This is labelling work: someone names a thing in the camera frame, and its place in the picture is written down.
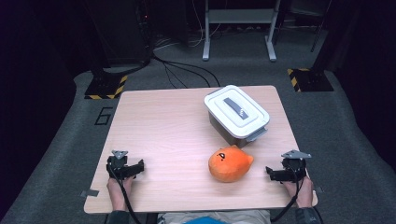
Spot white box lid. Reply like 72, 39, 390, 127
204, 84, 271, 140

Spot white metal stand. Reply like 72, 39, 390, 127
202, 0, 283, 63

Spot person's blue shirt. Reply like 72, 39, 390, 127
183, 217, 229, 224

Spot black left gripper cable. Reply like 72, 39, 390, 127
106, 162, 144, 224

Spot person's left hand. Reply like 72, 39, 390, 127
106, 176, 134, 213

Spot orange plush toy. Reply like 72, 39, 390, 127
207, 145, 255, 184

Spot black floor cables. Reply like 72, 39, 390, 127
151, 53, 221, 89

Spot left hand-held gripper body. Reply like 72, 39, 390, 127
106, 149, 133, 181

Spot person's right hand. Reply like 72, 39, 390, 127
282, 175, 315, 209

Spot black striped stand base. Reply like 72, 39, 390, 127
287, 67, 334, 93
84, 74, 129, 101

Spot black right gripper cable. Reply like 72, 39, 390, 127
270, 167, 307, 223

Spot dark equipment cabinet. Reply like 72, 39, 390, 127
83, 0, 152, 68

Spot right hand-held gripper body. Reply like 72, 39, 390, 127
280, 149, 312, 184

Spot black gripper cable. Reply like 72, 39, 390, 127
106, 162, 144, 224
270, 167, 307, 223

